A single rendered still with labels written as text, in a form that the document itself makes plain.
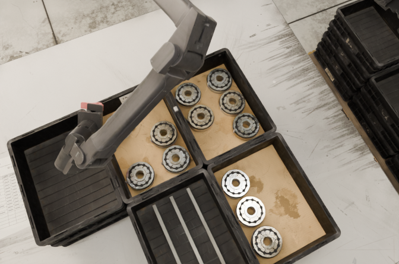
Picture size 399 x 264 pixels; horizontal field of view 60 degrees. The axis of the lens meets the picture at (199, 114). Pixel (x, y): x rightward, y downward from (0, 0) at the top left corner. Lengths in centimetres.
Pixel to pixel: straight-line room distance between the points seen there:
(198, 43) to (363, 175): 103
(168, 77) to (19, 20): 230
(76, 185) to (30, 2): 194
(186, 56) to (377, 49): 156
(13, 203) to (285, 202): 106
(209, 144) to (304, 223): 44
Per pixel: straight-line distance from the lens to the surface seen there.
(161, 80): 76
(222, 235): 129
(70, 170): 102
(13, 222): 159
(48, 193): 141
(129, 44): 173
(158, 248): 129
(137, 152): 135
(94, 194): 135
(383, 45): 219
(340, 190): 154
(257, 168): 133
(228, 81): 142
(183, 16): 75
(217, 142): 134
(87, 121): 106
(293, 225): 133
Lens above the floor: 211
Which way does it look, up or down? 68 degrees down
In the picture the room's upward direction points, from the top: straight up
